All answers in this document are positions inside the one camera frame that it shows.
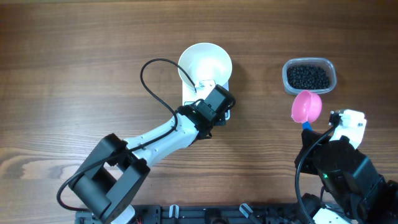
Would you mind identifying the pink scoop blue handle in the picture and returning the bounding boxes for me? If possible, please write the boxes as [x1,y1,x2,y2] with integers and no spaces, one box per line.
[291,90,322,130]

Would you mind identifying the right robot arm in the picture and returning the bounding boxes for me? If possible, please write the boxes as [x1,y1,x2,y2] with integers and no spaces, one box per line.
[295,129,397,223]

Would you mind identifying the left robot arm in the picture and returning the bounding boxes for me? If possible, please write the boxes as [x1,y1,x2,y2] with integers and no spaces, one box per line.
[67,85,236,223]

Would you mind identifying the white digital kitchen scale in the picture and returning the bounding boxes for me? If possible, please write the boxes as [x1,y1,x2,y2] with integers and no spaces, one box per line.
[182,80,231,122]

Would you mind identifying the white bowl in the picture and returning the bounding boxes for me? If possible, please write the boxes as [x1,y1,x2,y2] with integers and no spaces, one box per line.
[178,42,233,90]

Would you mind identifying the black beans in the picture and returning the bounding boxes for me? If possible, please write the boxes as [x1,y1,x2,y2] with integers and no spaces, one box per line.
[287,65,330,90]

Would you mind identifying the clear plastic container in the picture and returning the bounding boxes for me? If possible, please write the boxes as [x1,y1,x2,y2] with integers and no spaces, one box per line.
[282,57,337,95]

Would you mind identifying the left black camera cable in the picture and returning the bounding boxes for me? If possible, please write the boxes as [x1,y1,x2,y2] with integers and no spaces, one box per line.
[56,58,198,212]

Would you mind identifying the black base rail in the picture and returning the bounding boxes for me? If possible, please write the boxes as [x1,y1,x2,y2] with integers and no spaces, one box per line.
[74,203,312,224]

